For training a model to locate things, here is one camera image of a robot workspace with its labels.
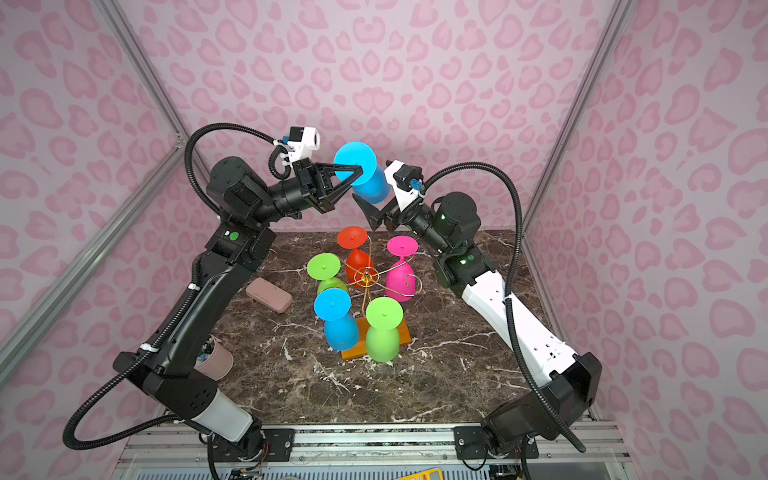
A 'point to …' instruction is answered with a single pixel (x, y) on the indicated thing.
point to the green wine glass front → (384, 316)
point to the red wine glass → (359, 265)
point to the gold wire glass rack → (360, 350)
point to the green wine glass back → (324, 267)
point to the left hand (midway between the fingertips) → (359, 168)
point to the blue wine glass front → (333, 305)
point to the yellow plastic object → (425, 475)
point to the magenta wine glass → (400, 277)
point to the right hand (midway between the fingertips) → (373, 176)
